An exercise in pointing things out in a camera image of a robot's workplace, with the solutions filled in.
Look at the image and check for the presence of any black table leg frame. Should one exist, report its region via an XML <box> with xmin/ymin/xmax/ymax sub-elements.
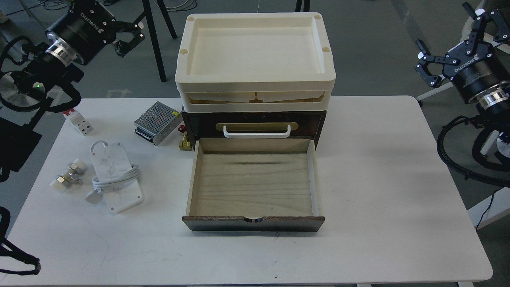
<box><xmin>133</xmin><ymin>0</ymin><xmax>178</xmax><ymax>83</ymax></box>

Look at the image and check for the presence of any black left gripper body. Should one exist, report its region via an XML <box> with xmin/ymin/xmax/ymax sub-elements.
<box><xmin>46</xmin><ymin>0</ymin><xmax>116</xmax><ymax>65</ymax></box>

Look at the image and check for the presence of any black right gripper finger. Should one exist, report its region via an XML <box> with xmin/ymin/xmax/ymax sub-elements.
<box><xmin>415</xmin><ymin>39</ymin><xmax>460</xmax><ymax>88</ymax></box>
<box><xmin>461</xmin><ymin>2</ymin><xmax>510</xmax><ymax>52</ymax></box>

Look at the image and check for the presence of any white red terminal block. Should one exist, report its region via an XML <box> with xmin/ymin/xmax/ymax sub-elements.
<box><xmin>62</xmin><ymin>108</ymin><xmax>94</xmax><ymax>136</ymax></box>

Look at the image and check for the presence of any brass valve red knob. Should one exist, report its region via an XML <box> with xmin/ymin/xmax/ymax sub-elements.
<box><xmin>177</xmin><ymin>125</ymin><xmax>192</xmax><ymax>151</ymax></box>

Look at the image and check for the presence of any metal mesh power supply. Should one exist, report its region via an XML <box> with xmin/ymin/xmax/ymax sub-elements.
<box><xmin>133</xmin><ymin>101</ymin><xmax>183</xmax><ymax>146</ymax></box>

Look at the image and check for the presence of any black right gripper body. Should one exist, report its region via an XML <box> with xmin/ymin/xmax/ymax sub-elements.
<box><xmin>443</xmin><ymin>42</ymin><xmax>509</xmax><ymax>104</ymax></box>

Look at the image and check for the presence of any metal fitting with white caps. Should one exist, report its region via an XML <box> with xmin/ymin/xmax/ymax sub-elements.
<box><xmin>49</xmin><ymin>159</ymin><xmax>87</xmax><ymax>191</ymax></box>

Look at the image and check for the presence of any cream plastic stacking tray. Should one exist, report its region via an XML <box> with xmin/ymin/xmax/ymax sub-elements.
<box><xmin>175</xmin><ymin>12</ymin><xmax>336</xmax><ymax>113</ymax></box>

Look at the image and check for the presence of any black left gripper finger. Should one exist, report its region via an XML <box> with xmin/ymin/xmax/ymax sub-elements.
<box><xmin>112</xmin><ymin>34</ymin><xmax>145</xmax><ymax>57</ymax></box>
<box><xmin>106</xmin><ymin>19</ymin><xmax>143</xmax><ymax>33</ymax></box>

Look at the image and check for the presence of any white charger with cable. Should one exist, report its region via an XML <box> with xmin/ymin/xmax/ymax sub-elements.
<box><xmin>86</xmin><ymin>140</ymin><xmax>145</xmax><ymax>214</ymax></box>

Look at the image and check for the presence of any white drawer handle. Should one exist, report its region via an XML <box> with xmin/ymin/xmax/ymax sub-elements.
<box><xmin>223</xmin><ymin>124</ymin><xmax>292</xmax><ymax>139</ymax></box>

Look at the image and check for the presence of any open wooden drawer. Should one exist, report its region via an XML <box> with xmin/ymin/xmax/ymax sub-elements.
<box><xmin>182</xmin><ymin>138</ymin><xmax>325</xmax><ymax>232</ymax></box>

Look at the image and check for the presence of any black cable loop right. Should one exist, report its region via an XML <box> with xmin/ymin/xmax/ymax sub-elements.
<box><xmin>437</xmin><ymin>115</ymin><xmax>510</xmax><ymax>188</ymax></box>

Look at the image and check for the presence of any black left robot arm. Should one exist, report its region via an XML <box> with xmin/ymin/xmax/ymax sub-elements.
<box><xmin>0</xmin><ymin>0</ymin><xmax>145</xmax><ymax>182</ymax></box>

